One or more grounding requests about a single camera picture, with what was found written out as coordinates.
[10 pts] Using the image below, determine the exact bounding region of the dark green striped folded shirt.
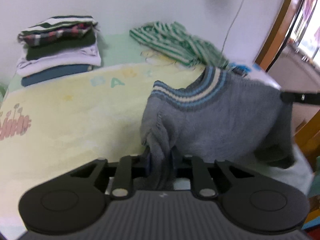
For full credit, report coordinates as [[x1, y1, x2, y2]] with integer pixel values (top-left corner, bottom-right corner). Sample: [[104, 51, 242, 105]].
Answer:
[[18, 15, 98, 40]]

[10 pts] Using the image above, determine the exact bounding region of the white folded garment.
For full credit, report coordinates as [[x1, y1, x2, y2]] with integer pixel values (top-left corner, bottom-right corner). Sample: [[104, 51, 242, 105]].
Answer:
[[16, 41, 101, 77]]

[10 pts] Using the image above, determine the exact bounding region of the red plaid folded shirt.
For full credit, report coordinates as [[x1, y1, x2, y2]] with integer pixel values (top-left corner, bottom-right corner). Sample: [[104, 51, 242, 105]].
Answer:
[[17, 23, 94, 47]]

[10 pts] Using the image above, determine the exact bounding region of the green white striped garment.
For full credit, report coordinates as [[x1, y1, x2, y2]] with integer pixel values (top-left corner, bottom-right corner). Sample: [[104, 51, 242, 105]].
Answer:
[[129, 21, 229, 69]]

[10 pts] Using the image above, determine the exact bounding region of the grey knit sweater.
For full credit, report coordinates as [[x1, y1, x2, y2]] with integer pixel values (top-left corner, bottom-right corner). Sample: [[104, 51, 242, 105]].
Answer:
[[140, 67, 295, 190]]

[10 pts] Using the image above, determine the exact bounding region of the yellow baby blanket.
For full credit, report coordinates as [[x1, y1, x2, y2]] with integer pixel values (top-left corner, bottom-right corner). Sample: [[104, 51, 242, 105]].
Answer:
[[0, 33, 316, 240]]

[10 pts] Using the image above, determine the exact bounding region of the blue folded garment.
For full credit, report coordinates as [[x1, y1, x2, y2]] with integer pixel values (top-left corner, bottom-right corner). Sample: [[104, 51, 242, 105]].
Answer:
[[21, 64, 94, 87]]

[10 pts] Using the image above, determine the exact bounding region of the dark green folded garment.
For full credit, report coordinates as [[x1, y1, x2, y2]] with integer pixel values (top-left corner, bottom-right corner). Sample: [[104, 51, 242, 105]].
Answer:
[[26, 30, 96, 61]]

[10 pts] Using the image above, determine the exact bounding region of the white wall cable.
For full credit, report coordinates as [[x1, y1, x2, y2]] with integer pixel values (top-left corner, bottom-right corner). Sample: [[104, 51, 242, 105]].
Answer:
[[221, 0, 254, 55]]

